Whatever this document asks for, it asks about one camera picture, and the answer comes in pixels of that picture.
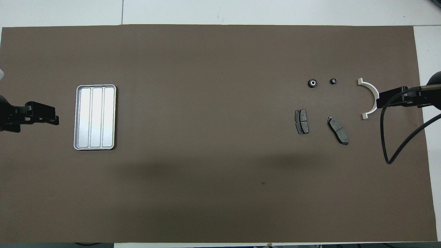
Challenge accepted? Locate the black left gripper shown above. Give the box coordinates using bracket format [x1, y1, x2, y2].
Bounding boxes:
[0, 95, 60, 133]

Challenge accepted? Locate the long dark brake pad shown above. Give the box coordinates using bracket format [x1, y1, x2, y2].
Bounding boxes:
[327, 116, 349, 145]

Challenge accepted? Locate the short dark brake pad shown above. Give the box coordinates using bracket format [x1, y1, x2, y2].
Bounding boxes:
[295, 109, 309, 135]

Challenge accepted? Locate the brown table mat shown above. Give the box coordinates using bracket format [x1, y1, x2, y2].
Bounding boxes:
[0, 24, 438, 244]

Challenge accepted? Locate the white semicircular bracket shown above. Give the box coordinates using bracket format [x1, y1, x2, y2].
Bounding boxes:
[357, 78, 380, 120]

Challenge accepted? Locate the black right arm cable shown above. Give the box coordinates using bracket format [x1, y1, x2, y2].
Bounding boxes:
[380, 84, 441, 165]

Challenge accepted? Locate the silver metal tray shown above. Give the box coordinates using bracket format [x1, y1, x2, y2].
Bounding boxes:
[73, 84, 117, 151]

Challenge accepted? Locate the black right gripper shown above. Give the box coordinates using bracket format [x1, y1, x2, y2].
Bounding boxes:
[376, 71, 441, 111]

